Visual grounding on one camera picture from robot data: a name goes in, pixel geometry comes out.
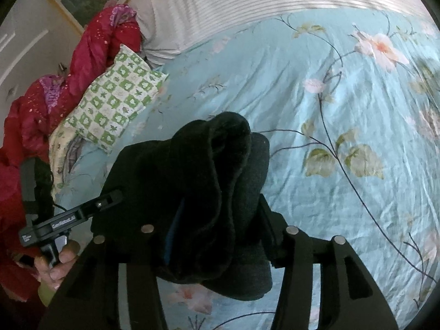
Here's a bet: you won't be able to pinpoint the person's left hand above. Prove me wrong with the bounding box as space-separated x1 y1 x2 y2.
34 240 82 291

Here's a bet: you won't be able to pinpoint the light blue floral bedsheet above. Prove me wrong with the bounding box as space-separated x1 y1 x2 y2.
51 9 440 330

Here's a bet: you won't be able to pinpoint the cream patterned cloth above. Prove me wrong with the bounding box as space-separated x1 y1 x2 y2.
48 132 114 193

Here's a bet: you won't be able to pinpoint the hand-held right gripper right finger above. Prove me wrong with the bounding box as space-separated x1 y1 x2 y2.
258 193 399 330

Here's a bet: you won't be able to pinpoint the black pants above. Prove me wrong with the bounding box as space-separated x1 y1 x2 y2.
91 112 274 301

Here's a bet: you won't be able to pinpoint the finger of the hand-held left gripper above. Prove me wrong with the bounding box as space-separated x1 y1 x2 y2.
91 189 124 215

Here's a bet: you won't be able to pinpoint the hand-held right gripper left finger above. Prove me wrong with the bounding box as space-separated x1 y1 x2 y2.
38 208 181 330

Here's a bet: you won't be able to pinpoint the green checkered pillow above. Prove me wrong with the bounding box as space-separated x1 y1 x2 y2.
64 44 169 153

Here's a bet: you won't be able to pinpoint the red quilt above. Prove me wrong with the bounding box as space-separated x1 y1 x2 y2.
0 3 141 303

